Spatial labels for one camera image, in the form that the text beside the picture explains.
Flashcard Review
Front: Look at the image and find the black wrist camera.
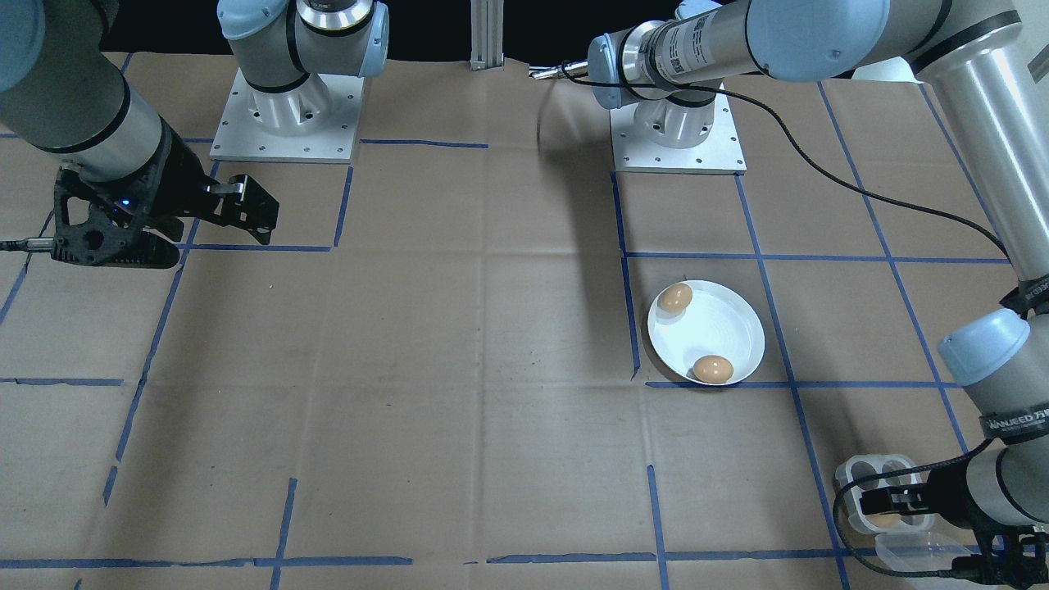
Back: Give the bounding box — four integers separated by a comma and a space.
51, 167, 184, 270
951, 524, 1049, 588

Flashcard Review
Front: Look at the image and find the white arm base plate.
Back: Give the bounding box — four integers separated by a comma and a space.
210, 69, 366, 166
610, 78, 747, 175

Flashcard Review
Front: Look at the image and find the white round plate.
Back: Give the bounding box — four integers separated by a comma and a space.
647, 279, 767, 387

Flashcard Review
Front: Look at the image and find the clear plastic egg box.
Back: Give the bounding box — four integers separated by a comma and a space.
833, 453, 977, 590

